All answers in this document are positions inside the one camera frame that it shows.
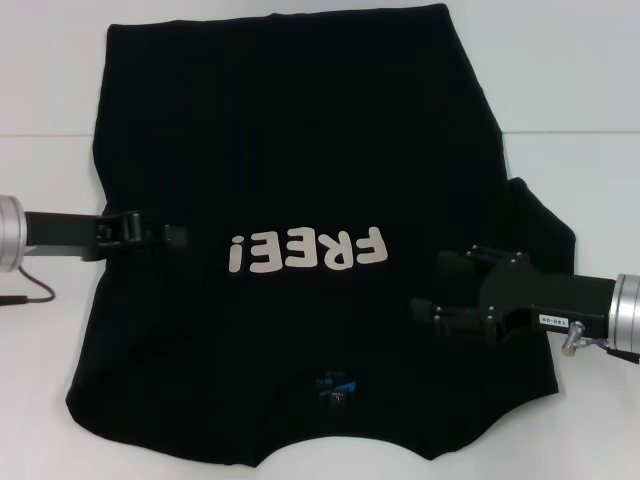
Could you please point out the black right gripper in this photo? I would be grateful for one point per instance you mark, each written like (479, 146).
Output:
(555, 300)

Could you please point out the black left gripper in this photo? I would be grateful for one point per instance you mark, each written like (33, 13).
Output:
(60, 232)

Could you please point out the black shirt with FREE print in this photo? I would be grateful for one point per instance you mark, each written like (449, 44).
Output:
(300, 150)

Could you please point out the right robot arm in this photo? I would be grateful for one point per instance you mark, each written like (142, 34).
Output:
(627, 315)

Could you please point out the silver plug on right gripper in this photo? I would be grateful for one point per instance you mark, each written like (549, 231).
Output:
(574, 340)

